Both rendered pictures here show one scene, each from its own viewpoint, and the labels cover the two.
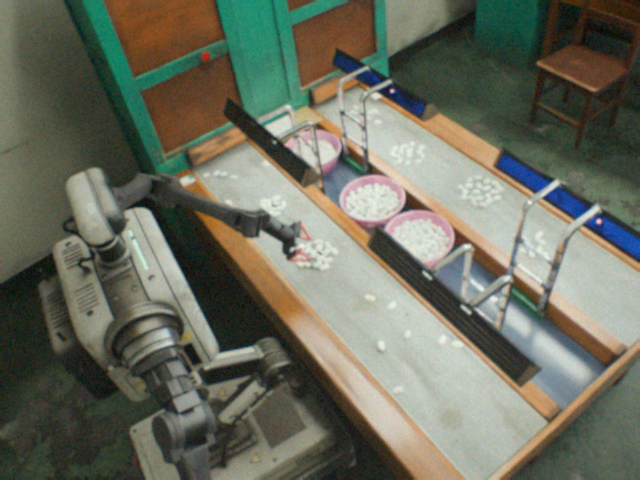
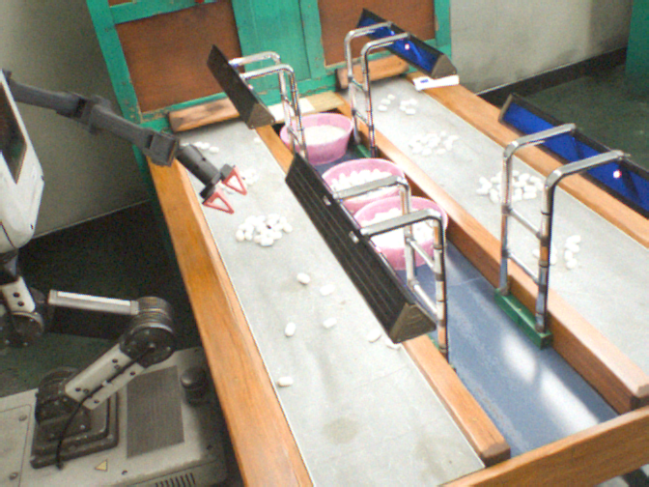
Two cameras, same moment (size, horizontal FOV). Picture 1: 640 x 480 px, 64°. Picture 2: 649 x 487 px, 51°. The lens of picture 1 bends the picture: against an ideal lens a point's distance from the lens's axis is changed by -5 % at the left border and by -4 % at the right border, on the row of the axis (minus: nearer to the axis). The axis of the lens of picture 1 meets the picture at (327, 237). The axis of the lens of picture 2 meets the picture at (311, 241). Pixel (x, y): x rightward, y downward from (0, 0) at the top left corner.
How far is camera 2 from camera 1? 0.78 m
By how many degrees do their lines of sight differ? 18
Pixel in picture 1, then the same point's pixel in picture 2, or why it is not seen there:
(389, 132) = (420, 123)
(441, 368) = (357, 368)
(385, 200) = not seen: hidden behind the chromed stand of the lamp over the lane
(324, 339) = (222, 310)
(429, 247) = not seen: hidden behind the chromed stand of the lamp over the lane
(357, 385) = (234, 364)
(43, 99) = (42, 52)
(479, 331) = (362, 266)
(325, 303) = (248, 277)
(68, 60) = (76, 13)
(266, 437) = (128, 444)
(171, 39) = not seen: outside the picture
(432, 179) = (451, 171)
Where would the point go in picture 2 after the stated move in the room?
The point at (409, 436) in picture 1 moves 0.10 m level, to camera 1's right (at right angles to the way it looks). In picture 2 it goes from (268, 435) to (318, 437)
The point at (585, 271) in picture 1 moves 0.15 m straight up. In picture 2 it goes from (631, 290) to (639, 237)
